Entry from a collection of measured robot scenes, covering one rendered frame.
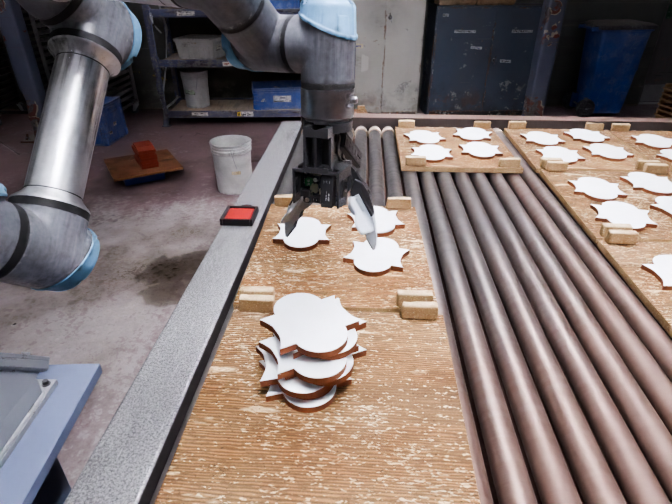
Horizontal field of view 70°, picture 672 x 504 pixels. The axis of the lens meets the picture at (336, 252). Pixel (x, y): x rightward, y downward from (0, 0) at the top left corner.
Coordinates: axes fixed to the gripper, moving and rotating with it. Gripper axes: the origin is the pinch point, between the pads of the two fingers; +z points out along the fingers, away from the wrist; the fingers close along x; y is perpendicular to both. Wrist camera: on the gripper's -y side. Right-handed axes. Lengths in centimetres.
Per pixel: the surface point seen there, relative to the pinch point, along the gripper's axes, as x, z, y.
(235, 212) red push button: -33.2, 8.3, -26.8
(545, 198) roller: 38, 7, -62
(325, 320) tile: 4.8, 4.3, 16.1
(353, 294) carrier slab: 3.4, 10.5, -2.6
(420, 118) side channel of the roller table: -5, -2, -117
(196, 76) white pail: -282, 15, -390
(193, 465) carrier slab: -4.3, 14.2, 35.6
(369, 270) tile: 4.5, 8.7, -9.2
